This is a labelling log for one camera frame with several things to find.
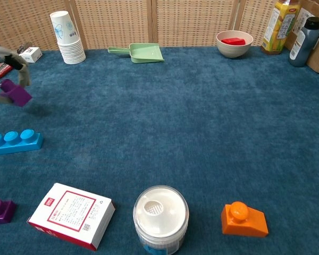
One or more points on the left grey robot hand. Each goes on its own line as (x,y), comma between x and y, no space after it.
(0,53)

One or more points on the purple toy block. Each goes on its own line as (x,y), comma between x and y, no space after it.
(18,94)

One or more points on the stack of white paper cups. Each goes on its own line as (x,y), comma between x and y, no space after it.
(66,34)

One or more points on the blue three-stud toy brick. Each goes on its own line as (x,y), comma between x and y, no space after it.
(16,147)

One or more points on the red block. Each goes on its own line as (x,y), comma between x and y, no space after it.
(232,41)

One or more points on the orange toy block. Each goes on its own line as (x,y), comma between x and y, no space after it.
(242,225)

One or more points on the small white carton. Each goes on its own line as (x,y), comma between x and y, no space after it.
(31,55)

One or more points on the wicker folding screen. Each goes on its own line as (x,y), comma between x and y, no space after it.
(117,24)

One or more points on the light green plastic dustpan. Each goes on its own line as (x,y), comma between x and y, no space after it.
(146,53)

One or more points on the white box with red print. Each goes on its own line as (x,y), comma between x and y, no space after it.
(69,212)

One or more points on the blue carpet table cover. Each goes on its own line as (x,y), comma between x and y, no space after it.
(175,119)

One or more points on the clear jar with white lid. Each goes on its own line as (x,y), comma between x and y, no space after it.
(160,215)

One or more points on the beige bowl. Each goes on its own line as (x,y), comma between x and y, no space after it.
(234,51)

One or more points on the yellow tea bottle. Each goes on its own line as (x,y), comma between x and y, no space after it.
(279,32)

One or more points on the dark grey bottle black cap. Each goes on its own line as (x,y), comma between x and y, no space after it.
(301,45)

